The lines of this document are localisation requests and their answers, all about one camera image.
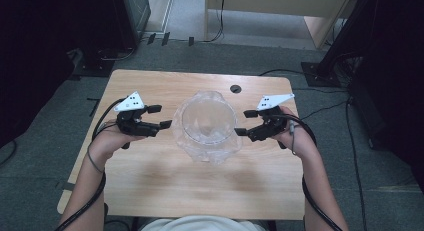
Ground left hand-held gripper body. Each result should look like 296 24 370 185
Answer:
113 91 161 138

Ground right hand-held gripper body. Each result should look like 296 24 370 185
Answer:
248 93 296 143

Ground clear glass bowl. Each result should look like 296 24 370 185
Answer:
181 96 239 146

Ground clear plastic bag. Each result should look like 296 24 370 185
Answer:
171 89 244 166

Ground person's left hand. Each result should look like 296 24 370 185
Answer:
89 125 148 163

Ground person's right hand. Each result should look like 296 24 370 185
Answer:
271 106 320 159

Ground black stand base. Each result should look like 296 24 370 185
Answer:
68 46 117 81

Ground black metal stand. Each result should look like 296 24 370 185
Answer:
300 0 379 89

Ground black equipment cabinet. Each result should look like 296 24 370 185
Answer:
108 0 152 49

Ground person's light shirt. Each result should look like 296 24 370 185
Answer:
139 214 268 231

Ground light wooden cabinet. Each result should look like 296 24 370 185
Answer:
204 0 355 51

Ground dark curtain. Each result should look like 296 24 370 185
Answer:
0 0 116 149
348 0 424 192

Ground black floor cable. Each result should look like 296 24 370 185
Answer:
300 100 350 121
292 86 350 93
344 96 368 231
0 139 18 168
257 68 321 78

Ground left hand-held gripper black cable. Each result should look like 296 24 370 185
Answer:
54 96 129 231

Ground hand-held gripper black cable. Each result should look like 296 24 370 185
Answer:
54 96 129 231
272 113 344 231

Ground right hand-held gripper black cable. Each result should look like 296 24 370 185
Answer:
272 113 344 231

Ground black hanging cable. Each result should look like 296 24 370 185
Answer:
202 0 227 44

